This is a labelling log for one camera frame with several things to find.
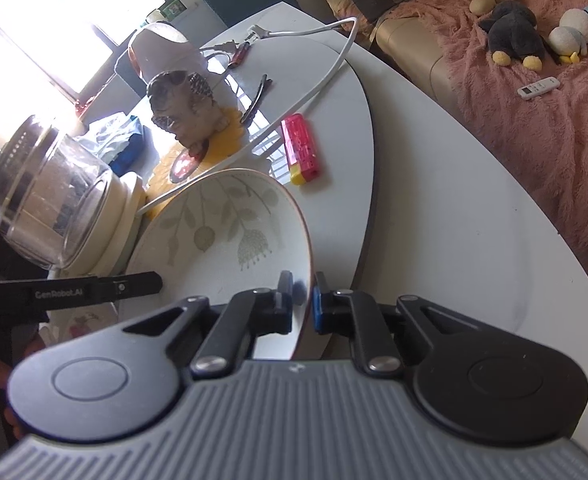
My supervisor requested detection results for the red yellow lighter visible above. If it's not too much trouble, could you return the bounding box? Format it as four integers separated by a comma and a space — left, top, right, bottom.
281, 114, 320, 186

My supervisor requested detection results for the pink blanket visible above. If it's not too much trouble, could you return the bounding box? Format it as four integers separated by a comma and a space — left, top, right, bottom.
384, 0, 588, 274

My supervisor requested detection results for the glass kettle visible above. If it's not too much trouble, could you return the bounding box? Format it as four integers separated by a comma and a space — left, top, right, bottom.
0, 116, 115, 269

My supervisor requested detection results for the white egg-shaped device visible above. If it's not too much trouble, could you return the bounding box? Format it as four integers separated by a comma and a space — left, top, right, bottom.
116, 22, 238, 107

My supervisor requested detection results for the red clip tool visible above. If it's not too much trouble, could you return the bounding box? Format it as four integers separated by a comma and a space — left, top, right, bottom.
228, 41, 251, 70

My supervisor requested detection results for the floral ceramic plate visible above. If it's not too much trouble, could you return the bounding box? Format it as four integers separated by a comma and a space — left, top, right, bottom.
117, 169, 312, 360

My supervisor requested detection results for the white duck plush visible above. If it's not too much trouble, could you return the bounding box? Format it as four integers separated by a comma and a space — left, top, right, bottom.
547, 6, 588, 64

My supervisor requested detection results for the dog figurine with basket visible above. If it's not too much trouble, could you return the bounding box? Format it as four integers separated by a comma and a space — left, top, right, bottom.
146, 70, 230, 156

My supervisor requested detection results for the white power cable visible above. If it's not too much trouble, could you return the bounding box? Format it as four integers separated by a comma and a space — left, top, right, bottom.
136, 16, 359, 217

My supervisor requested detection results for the cream kettle base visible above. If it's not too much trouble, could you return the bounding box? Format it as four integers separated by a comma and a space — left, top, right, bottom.
48, 171, 146, 278

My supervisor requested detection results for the black pen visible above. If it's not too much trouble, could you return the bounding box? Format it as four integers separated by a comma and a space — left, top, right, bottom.
240, 74, 272, 127

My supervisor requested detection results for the black penguin plush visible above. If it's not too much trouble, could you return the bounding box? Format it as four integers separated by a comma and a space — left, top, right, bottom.
478, 0, 546, 73

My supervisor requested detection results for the white remote control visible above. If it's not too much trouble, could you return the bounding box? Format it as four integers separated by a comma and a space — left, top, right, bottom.
518, 77, 560, 101

